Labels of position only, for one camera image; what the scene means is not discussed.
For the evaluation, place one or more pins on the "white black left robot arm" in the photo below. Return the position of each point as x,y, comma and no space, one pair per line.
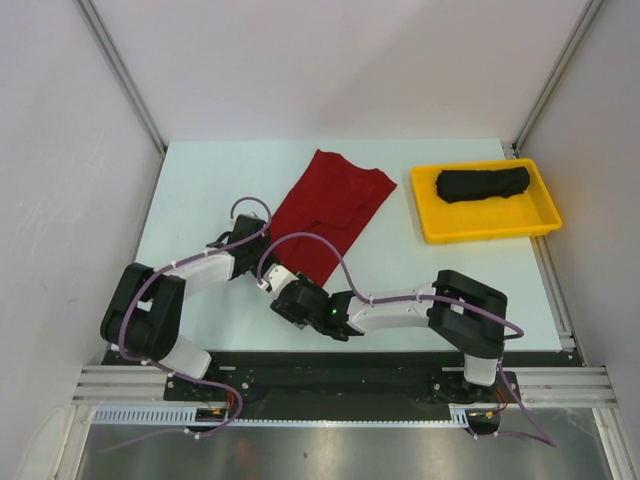
144,315

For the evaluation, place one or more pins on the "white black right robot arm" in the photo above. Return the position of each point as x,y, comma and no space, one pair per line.
461,311

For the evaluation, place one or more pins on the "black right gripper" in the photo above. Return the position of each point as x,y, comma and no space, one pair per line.
301,322

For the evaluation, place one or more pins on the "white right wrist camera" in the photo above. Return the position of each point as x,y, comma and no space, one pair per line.
276,279

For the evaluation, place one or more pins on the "rolled black t shirt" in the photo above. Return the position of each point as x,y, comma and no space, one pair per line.
454,186

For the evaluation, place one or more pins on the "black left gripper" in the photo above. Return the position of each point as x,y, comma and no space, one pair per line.
264,242

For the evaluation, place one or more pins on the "yellow plastic tray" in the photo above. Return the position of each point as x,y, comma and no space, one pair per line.
529,214

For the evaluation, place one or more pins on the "red t shirt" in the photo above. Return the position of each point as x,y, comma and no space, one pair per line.
333,199

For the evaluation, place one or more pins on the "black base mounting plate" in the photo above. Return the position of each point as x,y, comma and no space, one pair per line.
435,377

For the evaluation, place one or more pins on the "aluminium frame rail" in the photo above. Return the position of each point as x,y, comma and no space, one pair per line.
534,386

